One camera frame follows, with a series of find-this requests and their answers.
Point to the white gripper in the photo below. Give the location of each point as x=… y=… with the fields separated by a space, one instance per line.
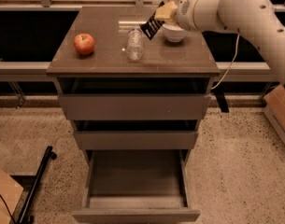
x=186 y=13

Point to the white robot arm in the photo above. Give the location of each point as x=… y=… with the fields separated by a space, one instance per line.
x=254 y=20

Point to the grey drawer cabinet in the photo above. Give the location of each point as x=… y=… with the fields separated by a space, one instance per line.
x=121 y=90

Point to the grey top drawer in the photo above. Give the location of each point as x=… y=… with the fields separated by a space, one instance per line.
x=134 y=106

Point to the grey drawer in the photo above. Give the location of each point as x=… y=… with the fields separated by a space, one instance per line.
x=136 y=134
x=134 y=106
x=125 y=186

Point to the grey middle drawer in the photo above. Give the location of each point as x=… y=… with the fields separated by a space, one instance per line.
x=136 y=134

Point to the grey bottom drawer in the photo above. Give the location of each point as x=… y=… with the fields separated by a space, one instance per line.
x=125 y=186

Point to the white bowl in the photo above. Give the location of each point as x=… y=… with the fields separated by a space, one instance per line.
x=173 y=33

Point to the clear plastic bottle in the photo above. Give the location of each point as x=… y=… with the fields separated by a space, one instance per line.
x=135 y=47

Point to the red apple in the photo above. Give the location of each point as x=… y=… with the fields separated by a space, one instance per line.
x=84 y=44

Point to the cardboard box right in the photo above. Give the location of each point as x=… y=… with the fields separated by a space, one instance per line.
x=275 y=110

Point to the cardboard box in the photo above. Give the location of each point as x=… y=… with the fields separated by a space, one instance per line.
x=10 y=193
x=275 y=110

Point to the black metal pole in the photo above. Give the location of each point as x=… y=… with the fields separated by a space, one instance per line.
x=24 y=217

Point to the cardboard box left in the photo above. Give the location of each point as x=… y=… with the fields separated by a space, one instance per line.
x=10 y=193

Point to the black bracket under rail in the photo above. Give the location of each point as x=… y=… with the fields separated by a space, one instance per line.
x=220 y=97

